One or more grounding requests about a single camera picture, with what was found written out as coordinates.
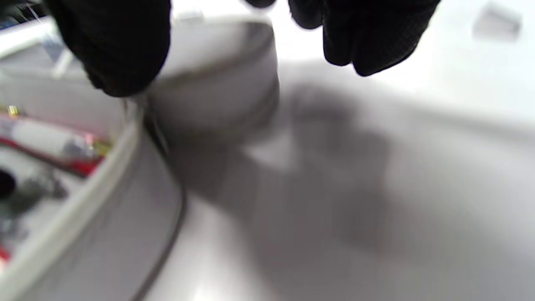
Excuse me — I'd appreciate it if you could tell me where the person's right hand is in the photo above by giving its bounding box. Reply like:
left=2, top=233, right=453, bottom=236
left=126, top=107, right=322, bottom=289
left=44, top=0, right=441, bottom=97

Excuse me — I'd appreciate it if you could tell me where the pink pen gold trim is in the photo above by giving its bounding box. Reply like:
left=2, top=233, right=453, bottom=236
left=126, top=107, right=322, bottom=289
left=82, top=132, right=113, bottom=157

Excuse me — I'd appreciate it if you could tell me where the red wooden pencil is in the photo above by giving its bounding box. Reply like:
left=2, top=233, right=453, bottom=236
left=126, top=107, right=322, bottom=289
left=0, top=136, right=105, bottom=177

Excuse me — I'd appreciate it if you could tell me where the white cartoon print pencil case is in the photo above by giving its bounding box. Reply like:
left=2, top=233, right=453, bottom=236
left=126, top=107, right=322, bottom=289
left=0, top=13, right=280, bottom=301

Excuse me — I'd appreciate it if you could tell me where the small grey metal block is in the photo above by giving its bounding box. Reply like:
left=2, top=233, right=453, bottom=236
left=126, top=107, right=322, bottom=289
left=472, top=3, right=523, bottom=43

